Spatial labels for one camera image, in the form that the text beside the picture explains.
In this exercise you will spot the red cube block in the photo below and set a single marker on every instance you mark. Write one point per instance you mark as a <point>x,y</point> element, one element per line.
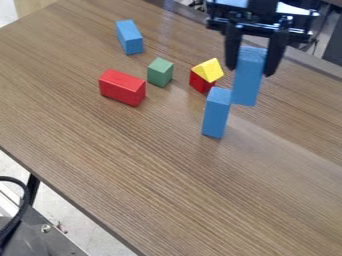
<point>199,83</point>

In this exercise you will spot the blue cuboid block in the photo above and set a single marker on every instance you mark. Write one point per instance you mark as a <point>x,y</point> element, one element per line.
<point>129,36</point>
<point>217,113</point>
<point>247,76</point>

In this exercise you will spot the red cuboid block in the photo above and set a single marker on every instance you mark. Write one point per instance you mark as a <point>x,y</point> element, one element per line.
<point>122,87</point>

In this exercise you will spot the yellow triangular block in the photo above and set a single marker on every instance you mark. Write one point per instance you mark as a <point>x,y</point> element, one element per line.
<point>208,70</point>

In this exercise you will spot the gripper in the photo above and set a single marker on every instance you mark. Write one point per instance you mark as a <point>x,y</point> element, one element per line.
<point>258,16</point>

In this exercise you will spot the green cube block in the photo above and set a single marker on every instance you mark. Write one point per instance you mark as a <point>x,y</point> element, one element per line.
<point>160,72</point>

